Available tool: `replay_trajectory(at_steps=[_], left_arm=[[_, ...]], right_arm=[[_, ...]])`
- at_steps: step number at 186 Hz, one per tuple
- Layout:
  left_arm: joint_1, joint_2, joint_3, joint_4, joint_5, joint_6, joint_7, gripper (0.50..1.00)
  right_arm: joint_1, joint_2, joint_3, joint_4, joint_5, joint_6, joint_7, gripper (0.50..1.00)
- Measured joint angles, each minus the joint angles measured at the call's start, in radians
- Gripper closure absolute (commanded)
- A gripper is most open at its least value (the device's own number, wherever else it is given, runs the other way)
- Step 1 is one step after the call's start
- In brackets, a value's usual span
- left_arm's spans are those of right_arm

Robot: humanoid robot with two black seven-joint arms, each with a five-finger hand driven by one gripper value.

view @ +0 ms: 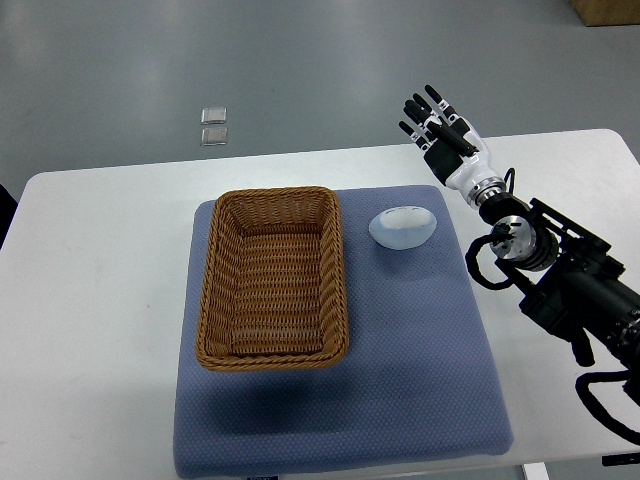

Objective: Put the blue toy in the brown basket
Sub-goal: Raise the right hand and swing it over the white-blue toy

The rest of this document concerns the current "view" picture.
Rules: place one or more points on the brown cardboard box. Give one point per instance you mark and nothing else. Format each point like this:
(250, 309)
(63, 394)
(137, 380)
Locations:
(601, 13)

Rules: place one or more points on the blue fabric cushion mat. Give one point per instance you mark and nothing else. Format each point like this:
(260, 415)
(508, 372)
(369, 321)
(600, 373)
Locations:
(418, 382)

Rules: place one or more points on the upper metal floor plate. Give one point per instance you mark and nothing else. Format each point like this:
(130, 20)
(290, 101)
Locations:
(213, 115)

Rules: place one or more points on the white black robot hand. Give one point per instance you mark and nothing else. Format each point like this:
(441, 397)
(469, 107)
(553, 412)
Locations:
(472, 176)

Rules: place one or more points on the light blue plush toy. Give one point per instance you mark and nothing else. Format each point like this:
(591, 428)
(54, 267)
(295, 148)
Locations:
(403, 227)

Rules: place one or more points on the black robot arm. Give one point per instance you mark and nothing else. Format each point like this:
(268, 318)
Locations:
(570, 284)

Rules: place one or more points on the brown wicker basket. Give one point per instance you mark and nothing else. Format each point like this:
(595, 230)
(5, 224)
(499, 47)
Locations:
(274, 291)

